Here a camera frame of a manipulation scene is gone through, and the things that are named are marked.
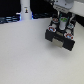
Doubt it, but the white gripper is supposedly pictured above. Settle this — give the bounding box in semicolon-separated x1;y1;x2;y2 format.
53;0;74;26

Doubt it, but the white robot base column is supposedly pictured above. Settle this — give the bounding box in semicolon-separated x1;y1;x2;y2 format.
20;0;32;20

